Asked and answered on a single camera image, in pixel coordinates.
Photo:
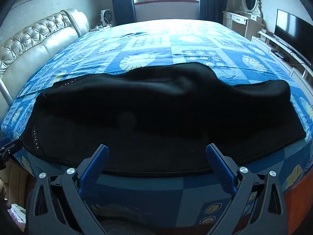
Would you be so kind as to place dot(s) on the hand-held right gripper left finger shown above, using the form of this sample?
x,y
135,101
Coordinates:
x,y
94,169

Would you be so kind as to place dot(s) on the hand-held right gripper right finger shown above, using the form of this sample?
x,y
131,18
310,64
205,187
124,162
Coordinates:
x,y
220,169

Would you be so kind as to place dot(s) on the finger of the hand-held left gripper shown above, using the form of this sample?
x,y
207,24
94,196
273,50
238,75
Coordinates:
x,y
11,149

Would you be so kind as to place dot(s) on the black pants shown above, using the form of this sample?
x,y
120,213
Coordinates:
x,y
151,107

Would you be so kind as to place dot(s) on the tan bed base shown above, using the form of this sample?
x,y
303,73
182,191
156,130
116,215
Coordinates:
x,y
18,181

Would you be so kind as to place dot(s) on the beige tufted headboard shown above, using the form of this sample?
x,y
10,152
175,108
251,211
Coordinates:
x,y
31,46

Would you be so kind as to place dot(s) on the blue patterned bed sheet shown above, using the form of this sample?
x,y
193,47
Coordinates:
x,y
171,41

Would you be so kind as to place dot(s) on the white dressing table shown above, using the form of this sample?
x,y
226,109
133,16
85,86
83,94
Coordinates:
x,y
240,22

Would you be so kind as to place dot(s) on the white fan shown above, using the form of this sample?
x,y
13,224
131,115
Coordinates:
x,y
107,17

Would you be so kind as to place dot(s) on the black television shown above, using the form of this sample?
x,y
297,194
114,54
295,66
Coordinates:
x,y
293,34

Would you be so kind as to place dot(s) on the blue curtain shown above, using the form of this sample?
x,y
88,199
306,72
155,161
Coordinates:
x,y
122,0
210,0

